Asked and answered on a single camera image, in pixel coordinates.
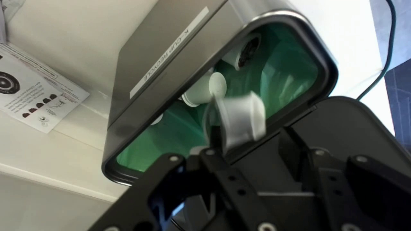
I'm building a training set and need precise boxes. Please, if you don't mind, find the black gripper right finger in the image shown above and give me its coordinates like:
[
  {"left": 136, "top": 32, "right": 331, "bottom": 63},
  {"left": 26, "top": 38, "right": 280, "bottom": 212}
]
[{"left": 277, "top": 127, "right": 411, "bottom": 231}]

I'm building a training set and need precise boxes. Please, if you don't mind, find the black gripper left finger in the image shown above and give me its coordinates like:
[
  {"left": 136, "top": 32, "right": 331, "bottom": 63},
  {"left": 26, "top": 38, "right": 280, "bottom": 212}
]
[{"left": 87, "top": 146, "right": 280, "bottom": 231}]

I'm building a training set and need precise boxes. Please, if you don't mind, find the black bin lid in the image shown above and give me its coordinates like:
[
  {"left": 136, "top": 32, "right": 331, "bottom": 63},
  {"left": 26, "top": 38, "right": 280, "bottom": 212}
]
[{"left": 204, "top": 95, "right": 411, "bottom": 231}]

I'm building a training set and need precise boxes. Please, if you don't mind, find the green bin liner bag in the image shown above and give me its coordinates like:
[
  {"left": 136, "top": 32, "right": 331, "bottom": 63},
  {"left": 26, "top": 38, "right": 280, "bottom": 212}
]
[{"left": 114, "top": 23, "right": 320, "bottom": 172}]

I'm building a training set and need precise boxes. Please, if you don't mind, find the stainless steel bin body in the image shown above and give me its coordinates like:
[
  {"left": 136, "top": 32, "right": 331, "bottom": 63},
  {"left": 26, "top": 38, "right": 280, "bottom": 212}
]
[{"left": 101, "top": 0, "right": 339, "bottom": 185}]

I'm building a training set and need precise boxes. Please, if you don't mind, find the used white coffee pod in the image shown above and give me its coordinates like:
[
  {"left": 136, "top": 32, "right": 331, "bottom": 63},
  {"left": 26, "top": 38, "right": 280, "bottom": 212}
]
[
  {"left": 181, "top": 69, "right": 229, "bottom": 108},
  {"left": 222, "top": 31, "right": 262, "bottom": 72}
]

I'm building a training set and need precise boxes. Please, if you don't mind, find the printed instruction sheet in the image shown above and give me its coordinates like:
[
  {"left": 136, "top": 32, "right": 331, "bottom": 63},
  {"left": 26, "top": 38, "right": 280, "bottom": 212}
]
[{"left": 0, "top": 42, "right": 91, "bottom": 133}]

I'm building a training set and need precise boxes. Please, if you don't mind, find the black power cable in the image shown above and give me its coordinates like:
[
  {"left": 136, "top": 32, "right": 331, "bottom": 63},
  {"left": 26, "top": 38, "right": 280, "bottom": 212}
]
[{"left": 357, "top": 0, "right": 397, "bottom": 101}]

